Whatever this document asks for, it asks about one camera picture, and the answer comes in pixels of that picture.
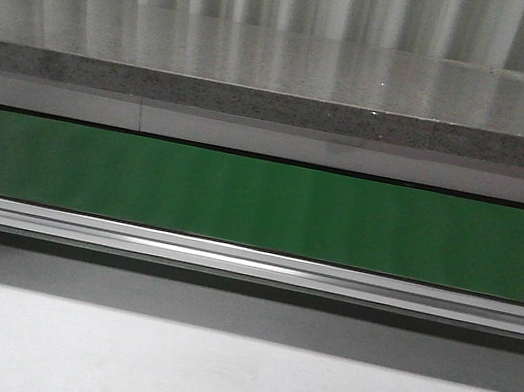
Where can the green conveyor belt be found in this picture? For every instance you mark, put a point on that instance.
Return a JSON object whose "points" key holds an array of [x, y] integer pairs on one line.
{"points": [[398, 247]]}

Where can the grey granite counter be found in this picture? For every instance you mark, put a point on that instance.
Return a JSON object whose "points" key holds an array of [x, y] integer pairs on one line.
{"points": [[341, 106]]}

